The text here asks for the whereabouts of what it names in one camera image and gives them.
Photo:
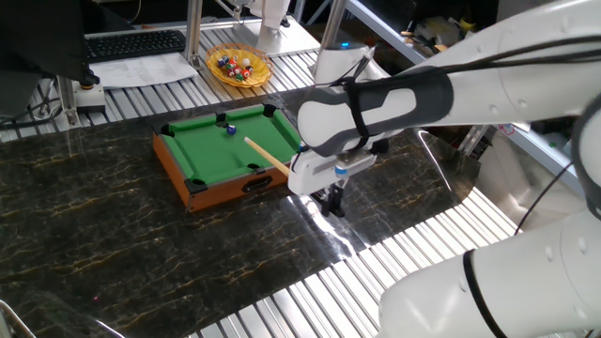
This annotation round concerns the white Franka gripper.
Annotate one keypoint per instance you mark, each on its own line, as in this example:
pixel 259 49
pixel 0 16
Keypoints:
pixel 310 176

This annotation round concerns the wooden pool cue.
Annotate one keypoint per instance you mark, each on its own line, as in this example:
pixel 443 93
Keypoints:
pixel 267 157

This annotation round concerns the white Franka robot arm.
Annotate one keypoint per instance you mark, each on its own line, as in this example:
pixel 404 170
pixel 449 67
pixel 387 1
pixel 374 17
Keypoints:
pixel 516 291

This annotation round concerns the blue pool ball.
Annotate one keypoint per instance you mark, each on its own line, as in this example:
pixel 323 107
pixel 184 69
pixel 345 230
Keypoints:
pixel 231 130

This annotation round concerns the mini green pool table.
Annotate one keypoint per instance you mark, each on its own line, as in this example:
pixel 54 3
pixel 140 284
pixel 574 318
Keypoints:
pixel 202 155

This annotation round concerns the red basket ball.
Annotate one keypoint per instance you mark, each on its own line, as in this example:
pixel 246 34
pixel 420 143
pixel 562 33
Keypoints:
pixel 245 73

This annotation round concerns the green basket ball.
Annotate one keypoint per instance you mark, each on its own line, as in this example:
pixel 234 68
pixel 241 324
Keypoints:
pixel 239 77

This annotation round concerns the white cue ball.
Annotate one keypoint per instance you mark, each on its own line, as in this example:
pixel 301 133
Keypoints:
pixel 245 61

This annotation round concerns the dark blue basket ball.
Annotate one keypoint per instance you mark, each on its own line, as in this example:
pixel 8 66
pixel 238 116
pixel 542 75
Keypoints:
pixel 223 60

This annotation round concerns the yellow wicker basket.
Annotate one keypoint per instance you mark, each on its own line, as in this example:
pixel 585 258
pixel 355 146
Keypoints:
pixel 258 75

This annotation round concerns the dark marble pattern mat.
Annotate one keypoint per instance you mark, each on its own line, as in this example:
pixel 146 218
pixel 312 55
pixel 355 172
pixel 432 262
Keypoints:
pixel 117 258

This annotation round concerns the white paper sheet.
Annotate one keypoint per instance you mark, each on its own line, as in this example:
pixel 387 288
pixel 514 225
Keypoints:
pixel 141 70

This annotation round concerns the black computer keyboard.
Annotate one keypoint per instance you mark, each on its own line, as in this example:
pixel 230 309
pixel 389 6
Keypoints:
pixel 136 44

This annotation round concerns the short aluminium profile foot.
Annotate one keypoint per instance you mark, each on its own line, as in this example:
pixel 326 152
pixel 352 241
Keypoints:
pixel 68 101

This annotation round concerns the black computer monitor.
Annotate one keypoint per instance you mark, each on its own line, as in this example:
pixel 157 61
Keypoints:
pixel 42 37

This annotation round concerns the aluminium frame post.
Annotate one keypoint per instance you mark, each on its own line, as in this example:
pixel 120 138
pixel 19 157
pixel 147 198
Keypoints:
pixel 334 21
pixel 472 141
pixel 193 33

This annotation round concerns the white post stand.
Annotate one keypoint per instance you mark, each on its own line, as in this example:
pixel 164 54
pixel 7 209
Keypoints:
pixel 272 23

